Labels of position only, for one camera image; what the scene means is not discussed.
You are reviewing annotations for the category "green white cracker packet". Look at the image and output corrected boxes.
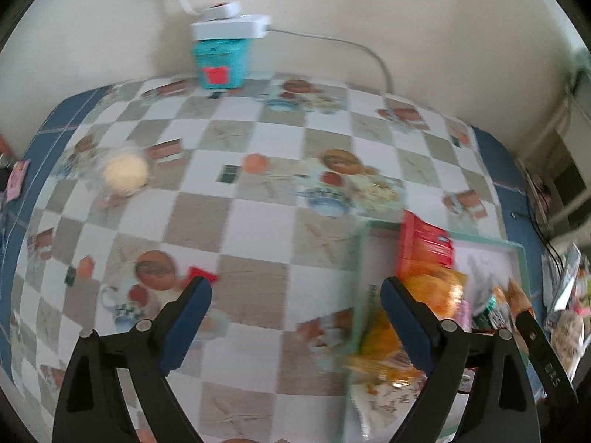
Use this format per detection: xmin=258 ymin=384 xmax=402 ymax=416
xmin=472 ymin=285 xmax=516 ymax=333

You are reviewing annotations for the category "white rice cake packet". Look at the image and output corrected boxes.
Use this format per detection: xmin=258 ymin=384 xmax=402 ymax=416
xmin=349 ymin=376 xmax=426 ymax=441

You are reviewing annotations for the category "yellow transparent cake packet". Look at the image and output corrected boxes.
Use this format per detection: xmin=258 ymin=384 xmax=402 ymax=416
xmin=346 ymin=308 xmax=424 ymax=385

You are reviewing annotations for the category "red milk biscuit packet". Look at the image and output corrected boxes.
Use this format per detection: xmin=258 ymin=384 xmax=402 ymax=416
xmin=396 ymin=211 xmax=455 ymax=281

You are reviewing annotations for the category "clear round bun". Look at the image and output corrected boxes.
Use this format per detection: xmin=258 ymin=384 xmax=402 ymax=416
xmin=91 ymin=144 xmax=152 ymax=205

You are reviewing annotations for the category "orange swiss roll packet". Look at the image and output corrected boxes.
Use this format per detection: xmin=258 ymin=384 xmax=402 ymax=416
xmin=403 ymin=267 xmax=468 ymax=319

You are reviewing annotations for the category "teal shallow box tray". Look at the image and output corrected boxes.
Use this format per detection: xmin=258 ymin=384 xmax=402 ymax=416
xmin=342 ymin=214 xmax=540 ymax=442

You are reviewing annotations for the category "white shelf cabinet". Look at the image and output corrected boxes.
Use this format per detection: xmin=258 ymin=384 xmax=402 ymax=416
xmin=517 ymin=82 xmax=590 ymax=245

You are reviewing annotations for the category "checkered printed tablecloth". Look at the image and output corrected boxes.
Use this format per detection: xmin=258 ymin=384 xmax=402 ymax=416
xmin=1 ymin=75 xmax=522 ymax=442

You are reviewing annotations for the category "small pink sachet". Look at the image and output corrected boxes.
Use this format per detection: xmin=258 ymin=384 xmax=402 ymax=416
xmin=5 ymin=160 xmax=31 ymax=202

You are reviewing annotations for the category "teal toy box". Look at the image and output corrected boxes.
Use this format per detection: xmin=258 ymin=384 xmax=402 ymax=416
xmin=193 ymin=39 xmax=250 ymax=90

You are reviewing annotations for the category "white power strip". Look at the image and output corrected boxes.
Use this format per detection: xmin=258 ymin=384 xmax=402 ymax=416
xmin=190 ymin=1 xmax=273 ymax=41

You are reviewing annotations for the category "black cable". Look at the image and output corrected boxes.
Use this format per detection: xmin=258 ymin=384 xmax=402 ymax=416
xmin=510 ymin=211 xmax=562 ymax=259

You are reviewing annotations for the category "white power cable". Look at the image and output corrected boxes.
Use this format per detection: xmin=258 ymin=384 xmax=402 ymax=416
xmin=266 ymin=27 xmax=396 ymax=96

